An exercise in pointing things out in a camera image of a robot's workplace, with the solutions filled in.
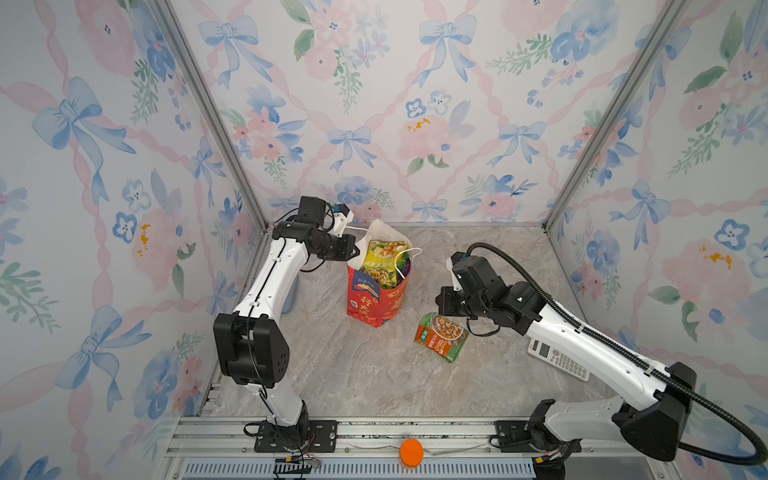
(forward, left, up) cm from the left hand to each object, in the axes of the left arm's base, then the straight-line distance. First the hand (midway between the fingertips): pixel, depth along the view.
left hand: (359, 248), depth 83 cm
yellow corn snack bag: (-2, -5, -3) cm, 7 cm away
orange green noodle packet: (-15, -24, -22) cm, 36 cm away
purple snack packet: (-3, -12, -3) cm, 13 cm away
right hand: (-14, -20, -2) cm, 24 cm away
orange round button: (-45, -14, -18) cm, 51 cm away
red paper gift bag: (-11, -2, -10) cm, 15 cm away
